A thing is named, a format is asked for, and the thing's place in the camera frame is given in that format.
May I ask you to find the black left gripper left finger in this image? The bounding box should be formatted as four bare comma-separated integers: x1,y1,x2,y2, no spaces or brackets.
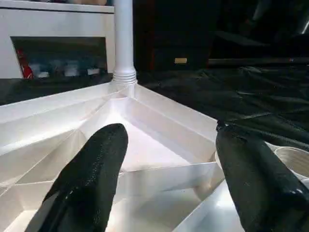
24,123,129,232

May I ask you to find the black plastic mat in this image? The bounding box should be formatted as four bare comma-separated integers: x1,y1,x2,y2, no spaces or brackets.
0,65,309,153

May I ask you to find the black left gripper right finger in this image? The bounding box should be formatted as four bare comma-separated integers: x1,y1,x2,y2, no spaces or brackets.
215,121,309,232

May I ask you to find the black cabinet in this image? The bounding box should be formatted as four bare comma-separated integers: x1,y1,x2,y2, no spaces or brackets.
133,0,218,73

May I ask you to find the white cabinet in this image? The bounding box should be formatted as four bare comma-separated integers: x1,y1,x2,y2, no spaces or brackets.
0,0,116,79

